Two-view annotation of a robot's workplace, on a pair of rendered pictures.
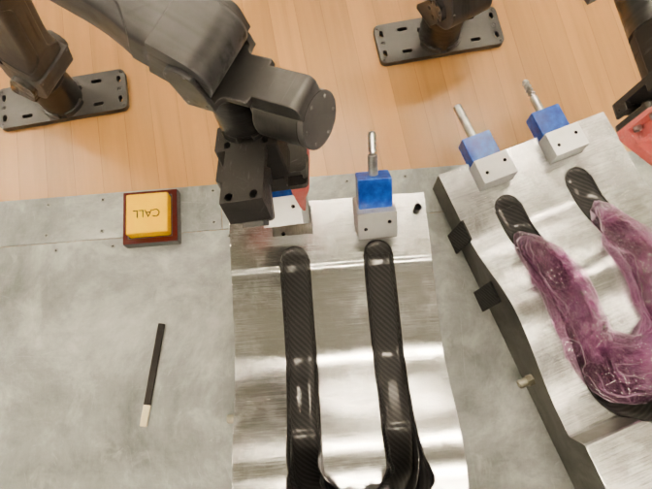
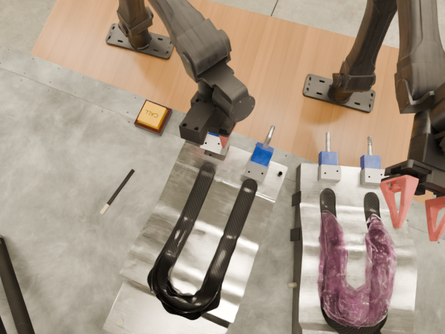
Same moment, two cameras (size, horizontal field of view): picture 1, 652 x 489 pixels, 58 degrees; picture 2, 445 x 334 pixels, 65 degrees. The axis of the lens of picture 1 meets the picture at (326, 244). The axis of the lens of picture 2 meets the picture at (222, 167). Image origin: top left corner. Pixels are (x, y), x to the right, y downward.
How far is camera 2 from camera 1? 0.10 m
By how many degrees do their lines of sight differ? 5
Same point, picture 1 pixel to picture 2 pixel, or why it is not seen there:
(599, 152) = not seen: hidden behind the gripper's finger
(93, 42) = not seen: hidden behind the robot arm
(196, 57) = (197, 55)
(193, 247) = (165, 140)
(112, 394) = (95, 191)
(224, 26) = (217, 46)
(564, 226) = (351, 219)
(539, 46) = (389, 122)
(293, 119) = (229, 103)
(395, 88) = (303, 109)
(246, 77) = (218, 73)
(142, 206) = (151, 109)
